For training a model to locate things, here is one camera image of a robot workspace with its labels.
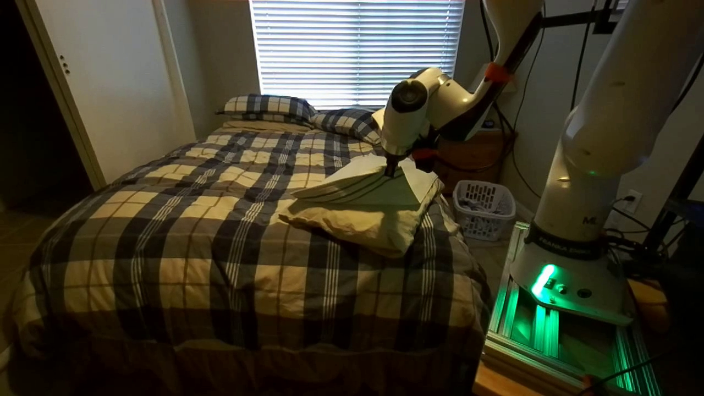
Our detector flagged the white wall outlet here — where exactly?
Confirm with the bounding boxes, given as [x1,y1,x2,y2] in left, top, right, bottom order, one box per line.
[621,188,644,215]

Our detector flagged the brown bed skirt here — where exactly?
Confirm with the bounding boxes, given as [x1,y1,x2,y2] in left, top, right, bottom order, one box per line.
[7,332,481,396]

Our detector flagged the orange cable strap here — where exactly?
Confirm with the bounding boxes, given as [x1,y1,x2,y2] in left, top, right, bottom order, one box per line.
[481,59,513,87]

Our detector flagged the white closet door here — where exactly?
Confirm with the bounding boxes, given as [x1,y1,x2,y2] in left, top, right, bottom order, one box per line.
[16,0,197,188]

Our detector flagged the green lit aluminium robot stand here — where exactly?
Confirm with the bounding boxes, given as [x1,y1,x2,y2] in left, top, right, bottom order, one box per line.
[481,218,664,396]

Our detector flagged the plaid bed comforter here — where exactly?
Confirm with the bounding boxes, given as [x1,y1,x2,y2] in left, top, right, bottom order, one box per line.
[5,119,494,369]

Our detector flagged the white plastic laundry basket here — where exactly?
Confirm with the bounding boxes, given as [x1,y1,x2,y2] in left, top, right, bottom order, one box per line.
[451,178,520,244]

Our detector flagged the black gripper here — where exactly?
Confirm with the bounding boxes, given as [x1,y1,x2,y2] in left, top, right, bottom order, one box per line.
[380,149,405,180]

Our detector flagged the white window blind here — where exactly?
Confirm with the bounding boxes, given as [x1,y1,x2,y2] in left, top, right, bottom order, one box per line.
[248,0,467,113]

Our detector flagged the black slanted stand pole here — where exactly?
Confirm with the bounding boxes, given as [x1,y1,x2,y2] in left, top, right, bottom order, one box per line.
[642,134,704,259]

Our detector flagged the plaid pillow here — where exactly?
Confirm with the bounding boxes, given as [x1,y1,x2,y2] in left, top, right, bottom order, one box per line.
[312,105,386,146]
[216,93,316,126]

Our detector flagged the cream towel with blue stripes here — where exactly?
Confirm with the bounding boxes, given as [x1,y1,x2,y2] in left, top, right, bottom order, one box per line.
[278,152,447,263]

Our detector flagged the wooden nightstand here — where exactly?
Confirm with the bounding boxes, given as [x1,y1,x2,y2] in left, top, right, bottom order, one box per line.
[432,130,516,199]

